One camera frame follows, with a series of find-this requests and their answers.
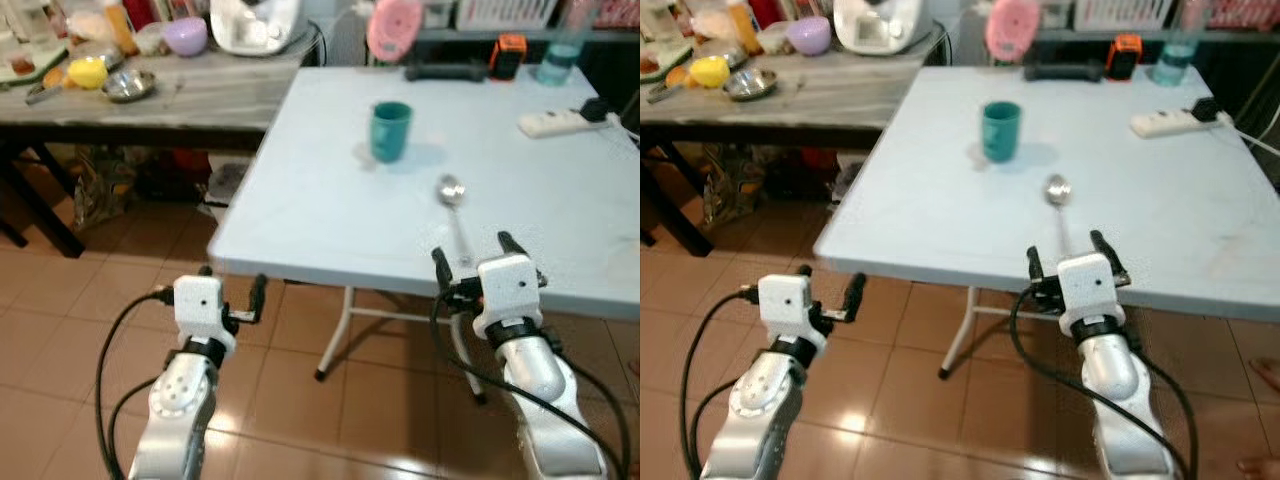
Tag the steel spoon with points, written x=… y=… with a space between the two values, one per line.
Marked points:
x=451 y=190
x=1057 y=190

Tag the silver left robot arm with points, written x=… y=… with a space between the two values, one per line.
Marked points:
x=180 y=400
x=762 y=400

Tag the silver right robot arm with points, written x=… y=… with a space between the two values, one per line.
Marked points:
x=1115 y=370
x=540 y=380

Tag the white plastic bin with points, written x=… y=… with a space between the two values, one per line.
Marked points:
x=228 y=185
x=847 y=183

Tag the white metal table legs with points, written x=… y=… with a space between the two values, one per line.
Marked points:
x=340 y=335
x=962 y=335

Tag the patterned bag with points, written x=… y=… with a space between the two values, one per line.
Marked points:
x=730 y=185
x=103 y=185

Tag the white power strip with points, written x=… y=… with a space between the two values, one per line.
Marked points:
x=550 y=123
x=1163 y=123

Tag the green plastic cup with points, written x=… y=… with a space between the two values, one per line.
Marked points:
x=1000 y=132
x=390 y=132

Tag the dark wooden table legs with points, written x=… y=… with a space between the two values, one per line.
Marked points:
x=675 y=205
x=40 y=200

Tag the black power plug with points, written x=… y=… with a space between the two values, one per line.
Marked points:
x=597 y=109
x=1207 y=109

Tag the orange and black device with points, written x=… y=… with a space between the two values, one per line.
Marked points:
x=508 y=55
x=1124 y=55

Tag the clear blue water bottle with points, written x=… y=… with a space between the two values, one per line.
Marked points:
x=558 y=60
x=1172 y=60

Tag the open steel bowl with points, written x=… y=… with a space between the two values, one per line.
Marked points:
x=129 y=86
x=750 y=85

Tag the yellow plastic bowl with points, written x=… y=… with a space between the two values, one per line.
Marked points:
x=709 y=72
x=87 y=73

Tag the small cup with red filling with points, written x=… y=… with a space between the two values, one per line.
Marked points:
x=21 y=64
x=649 y=63

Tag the white plastic basket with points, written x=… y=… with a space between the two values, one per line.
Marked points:
x=1122 y=13
x=505 y=13

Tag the clear plastic food container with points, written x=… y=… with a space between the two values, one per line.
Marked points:
x=150 y=40
x=772 y=40

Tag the purple plastic bowl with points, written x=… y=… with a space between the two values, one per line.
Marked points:
x=808 y=37
x=185 y=37

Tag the pink plastic appliance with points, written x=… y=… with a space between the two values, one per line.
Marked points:
x=1012 y=28
x=393 y=28

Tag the green serving tray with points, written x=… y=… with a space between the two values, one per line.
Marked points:
x=672 y=60
x=45 y=62

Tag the white kitchen machine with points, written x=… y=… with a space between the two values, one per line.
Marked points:
x=255 y=25
x=878 y=25

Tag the bread in plastic bag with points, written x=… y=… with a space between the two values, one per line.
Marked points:
x=90 y=25
x=714 y=25

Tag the person bare foot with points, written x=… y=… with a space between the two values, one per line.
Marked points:
x=1260 y=467

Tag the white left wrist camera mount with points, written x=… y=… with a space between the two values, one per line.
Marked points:
x=198 y=305
x=785 y=303

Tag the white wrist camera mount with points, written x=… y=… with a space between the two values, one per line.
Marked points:
x=198 y=305
x=508 y=285
x=1092 y=283
x=785 y=303

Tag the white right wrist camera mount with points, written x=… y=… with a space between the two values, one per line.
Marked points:
x=1092 y=283
x=508 y=285

